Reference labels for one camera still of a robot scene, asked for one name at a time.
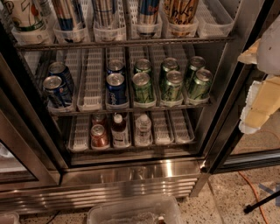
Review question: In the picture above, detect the blue can front far left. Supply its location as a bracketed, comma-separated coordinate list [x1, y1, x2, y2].
[43, 75, 72, 108]

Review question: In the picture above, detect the open fridge glass door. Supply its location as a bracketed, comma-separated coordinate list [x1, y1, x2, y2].
[199, 0, 280, 174]

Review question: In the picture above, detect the clear container corner bottom left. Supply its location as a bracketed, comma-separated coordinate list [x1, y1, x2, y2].
[0, 213, 20, 224]

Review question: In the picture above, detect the green can back right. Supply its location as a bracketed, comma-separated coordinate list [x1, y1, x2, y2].
[185, 56, 206, 88]

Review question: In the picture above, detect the green can front right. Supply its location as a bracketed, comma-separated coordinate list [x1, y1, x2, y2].
[188, 68, 213, 100]

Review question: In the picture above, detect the stainless steel fridge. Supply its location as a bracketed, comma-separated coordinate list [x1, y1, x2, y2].
[0, 0, 241, 214]

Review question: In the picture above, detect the blue can back far left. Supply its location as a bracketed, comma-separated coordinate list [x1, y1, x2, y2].
[48, 61, 74, 94]

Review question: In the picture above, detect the green can back middle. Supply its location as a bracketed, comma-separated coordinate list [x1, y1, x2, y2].
[159, 58, 179, 81]

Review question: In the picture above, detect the blue can back centre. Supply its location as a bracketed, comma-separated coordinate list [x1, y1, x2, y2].
[107, 59, 125, 74]

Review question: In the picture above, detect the red can back bottom shelf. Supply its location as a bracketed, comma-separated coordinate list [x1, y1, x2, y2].
[92, 114, 107, 126]

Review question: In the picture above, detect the red can shelf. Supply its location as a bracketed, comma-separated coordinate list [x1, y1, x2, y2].
[91, 124, 109, 147]
[92, 114, 107, 126]

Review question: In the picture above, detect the brown drink bottle white cap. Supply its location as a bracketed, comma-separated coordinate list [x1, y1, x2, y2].
[111, 114, 129, 148]

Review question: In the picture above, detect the blue can front centre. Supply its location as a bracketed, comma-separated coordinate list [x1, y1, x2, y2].
[106, 73, 127, 105]

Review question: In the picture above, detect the empty white tray middle shelf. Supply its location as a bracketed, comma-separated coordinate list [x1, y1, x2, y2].
[77, 49, 103, 111]

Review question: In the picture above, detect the green soda can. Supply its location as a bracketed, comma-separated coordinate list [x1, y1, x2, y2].
[161, 70, 184, 102]

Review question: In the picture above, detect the clear plastic bin on floor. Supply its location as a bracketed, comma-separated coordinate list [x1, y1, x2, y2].
[87, 195, 184, 224]

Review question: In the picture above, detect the gold patterned tall can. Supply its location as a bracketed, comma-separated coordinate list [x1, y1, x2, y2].
[164, 0, 199, 25]

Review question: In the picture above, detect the orange cable on floor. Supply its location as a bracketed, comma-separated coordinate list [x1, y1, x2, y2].
[237, 171, 270, 224]

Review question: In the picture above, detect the white tall can top shelf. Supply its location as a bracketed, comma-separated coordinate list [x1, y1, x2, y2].
[1, 0, 46, 32]

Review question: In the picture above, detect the clear water bottle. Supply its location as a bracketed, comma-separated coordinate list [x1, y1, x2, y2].
[135, 114, 151, 146]

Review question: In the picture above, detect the green can back left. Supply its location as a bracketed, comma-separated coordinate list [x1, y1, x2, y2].
[134, 59, 152, 75]

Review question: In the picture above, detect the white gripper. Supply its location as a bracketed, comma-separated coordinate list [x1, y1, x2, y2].
[237, 15, 280, 134]

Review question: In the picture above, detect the green can front left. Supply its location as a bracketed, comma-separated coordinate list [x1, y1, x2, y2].
[132, 73, 154, 103]

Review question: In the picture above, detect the empty clear tray top right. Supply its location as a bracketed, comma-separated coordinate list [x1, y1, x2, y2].
[196, 0, 234, 38]

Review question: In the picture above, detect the blue silver can top shelf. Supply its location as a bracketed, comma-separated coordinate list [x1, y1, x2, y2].
[136, 0, 159, 38]

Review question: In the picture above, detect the black stand leg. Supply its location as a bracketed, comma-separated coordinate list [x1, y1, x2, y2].
[243, 190, 280, 214]

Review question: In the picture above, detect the red can front bottom shelf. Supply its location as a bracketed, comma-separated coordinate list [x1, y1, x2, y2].
[91, 124, 109, 147]

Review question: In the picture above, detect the silver striped tall can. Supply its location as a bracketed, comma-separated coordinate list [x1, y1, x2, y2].
[92, 0, 116, 30]

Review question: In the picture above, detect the blue silver tall can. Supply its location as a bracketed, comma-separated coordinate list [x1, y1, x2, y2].
[52, 0, 86, 31]

